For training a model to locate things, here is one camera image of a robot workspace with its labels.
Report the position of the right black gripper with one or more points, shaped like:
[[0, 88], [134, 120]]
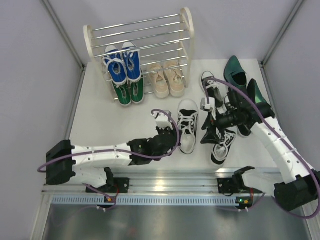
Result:
[[210, 136]]

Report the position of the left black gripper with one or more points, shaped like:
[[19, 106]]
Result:
[[173, 130]]

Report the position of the black white sneaker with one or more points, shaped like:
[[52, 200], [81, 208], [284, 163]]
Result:
[[187, 122], [221, 150]]

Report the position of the beige lace sneaker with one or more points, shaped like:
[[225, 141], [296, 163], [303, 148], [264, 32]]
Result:
[[157, 80], [175, 78]]

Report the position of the green sneaker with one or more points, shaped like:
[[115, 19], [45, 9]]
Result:
[[137, 91], [123, 94]]

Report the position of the blue sneaker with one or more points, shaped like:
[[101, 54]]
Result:
[[114, 65], [132, 61]]

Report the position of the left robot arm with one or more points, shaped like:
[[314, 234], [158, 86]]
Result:
[[91, 165]]

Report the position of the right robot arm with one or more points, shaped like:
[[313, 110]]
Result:
[[301, 182]]

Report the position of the teal heel shoe lower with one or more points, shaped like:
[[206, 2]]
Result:
[[256, 96]]

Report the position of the teal heel shoe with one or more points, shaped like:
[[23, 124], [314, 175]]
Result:
[[256, 96], [235, 75]]

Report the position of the teal heel shoe upper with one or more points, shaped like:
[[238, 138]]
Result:
[[235, 75]]

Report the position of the white metal shoe rack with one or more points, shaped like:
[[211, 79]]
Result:
[[167, 40]]

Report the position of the aluminium mounting rail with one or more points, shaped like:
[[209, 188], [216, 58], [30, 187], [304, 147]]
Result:
[[173, 182]]

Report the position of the perforated cable tray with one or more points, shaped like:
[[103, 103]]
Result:
[[148, 200]]

